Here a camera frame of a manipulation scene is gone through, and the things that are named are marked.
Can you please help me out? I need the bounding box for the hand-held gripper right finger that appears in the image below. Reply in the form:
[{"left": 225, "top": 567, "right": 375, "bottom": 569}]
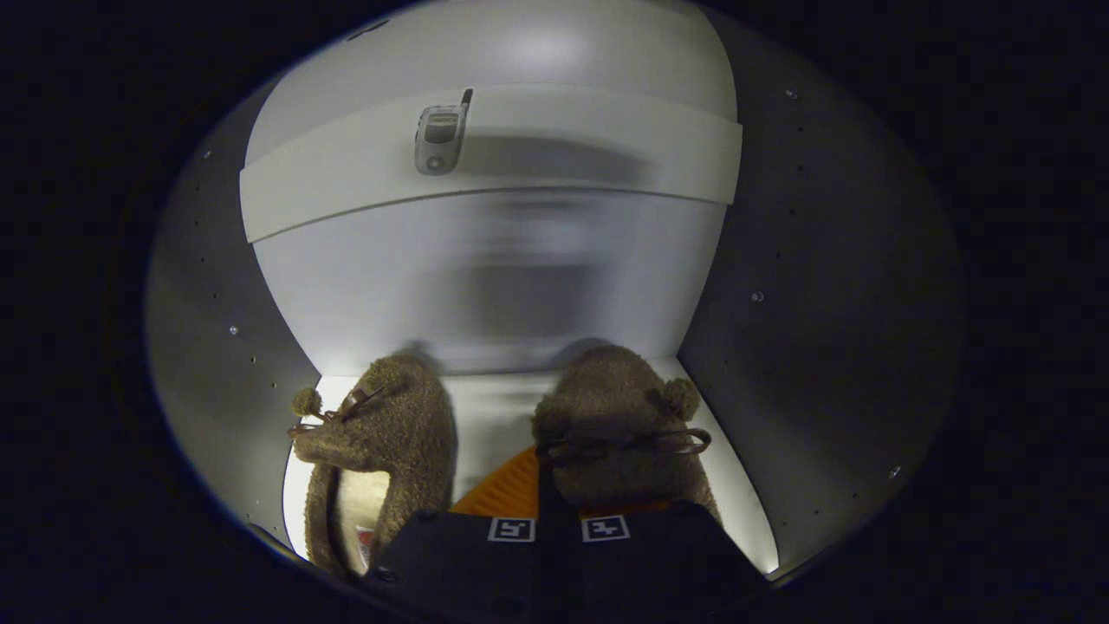
[{"left": 558, "top": 464, "right": 770, "bottom": 624}]

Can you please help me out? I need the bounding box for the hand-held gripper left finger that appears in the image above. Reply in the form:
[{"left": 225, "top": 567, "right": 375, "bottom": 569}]
[{"left": 364, "top": 446, "right": 560, "bottom": 624}]

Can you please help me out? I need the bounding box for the brown fuzzy shoe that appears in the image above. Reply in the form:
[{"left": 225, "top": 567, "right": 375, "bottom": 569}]
[
  {"left": 531, "top": 345, "right": 723, "bottom": 525},
  {"left": 289, "top": 354, "right": 457, "bottom": 579}
]

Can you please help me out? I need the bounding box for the grey shoe cabinet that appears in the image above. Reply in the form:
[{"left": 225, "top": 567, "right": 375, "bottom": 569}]
[{"left": 143, "top": 0, "right": 967, "bottom": 590}]

